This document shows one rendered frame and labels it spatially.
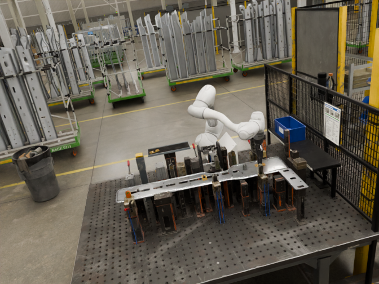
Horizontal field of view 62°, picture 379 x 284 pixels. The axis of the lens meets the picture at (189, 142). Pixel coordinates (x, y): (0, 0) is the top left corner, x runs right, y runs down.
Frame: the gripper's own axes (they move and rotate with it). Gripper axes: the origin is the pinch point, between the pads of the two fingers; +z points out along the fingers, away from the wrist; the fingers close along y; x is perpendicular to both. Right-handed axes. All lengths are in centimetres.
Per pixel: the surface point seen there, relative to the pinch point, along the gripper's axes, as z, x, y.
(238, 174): 5.2, -19.8, 6.4
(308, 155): 2.1, 39.6, 3.3
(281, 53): 59, 335, -720
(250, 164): 5.2, -5.8, -6.3
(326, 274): 64, 21, 65
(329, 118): -28, 54, 7
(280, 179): 7.1, 7.5, 21.4
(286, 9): -64, 362, -734
